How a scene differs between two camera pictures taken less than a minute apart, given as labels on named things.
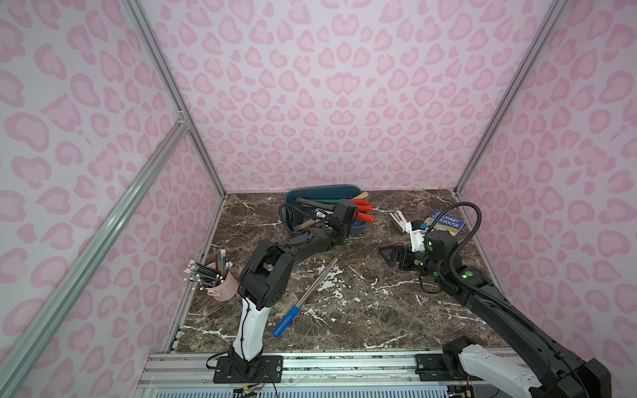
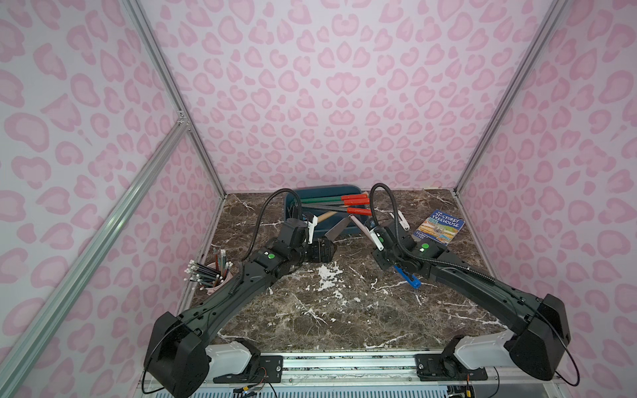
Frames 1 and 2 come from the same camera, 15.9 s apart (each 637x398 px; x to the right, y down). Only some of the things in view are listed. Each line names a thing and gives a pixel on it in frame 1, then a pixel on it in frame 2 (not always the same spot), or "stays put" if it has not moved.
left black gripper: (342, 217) → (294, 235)
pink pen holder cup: (226, 291) stays put
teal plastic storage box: (310, 206) stays put
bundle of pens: (201, 275) stays put
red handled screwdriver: (363, 216) → (353, 211)
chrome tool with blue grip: (286, 322) → (333, 231)
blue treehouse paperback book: (444, 221) stays put
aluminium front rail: (190, 375) stays put
